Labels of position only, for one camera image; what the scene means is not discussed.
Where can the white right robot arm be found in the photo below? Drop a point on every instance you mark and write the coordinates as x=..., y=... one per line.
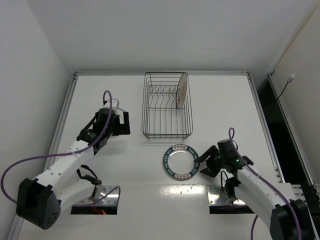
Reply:
x=286, y=218

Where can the orange sunburst plate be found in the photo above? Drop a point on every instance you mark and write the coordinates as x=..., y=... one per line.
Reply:
x=182, y=90

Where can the teal rimmed plate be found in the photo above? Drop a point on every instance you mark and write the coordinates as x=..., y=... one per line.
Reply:
x=180, y=162

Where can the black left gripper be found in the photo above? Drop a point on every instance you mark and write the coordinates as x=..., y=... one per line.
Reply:
x=125, y=122

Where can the metal wire dish rack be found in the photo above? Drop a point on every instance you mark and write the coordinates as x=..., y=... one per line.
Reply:
x=161, y=120

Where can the black wall cable white plug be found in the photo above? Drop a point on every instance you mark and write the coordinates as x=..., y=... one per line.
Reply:
x=289, y=80

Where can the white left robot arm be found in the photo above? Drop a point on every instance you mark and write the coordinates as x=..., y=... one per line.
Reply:
x=41, y=200

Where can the metal base plate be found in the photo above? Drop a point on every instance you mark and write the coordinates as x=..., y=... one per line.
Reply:
x=217, y=198
x=105, y=196

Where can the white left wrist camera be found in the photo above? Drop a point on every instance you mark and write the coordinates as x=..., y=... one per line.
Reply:
x=115, y=103

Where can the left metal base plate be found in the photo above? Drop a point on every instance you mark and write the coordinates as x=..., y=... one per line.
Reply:
x=105, y=196

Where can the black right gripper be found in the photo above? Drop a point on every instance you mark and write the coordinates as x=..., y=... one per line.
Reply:
x=213, y=160

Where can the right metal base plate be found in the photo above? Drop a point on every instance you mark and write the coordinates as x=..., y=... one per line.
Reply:
x=217, y=198

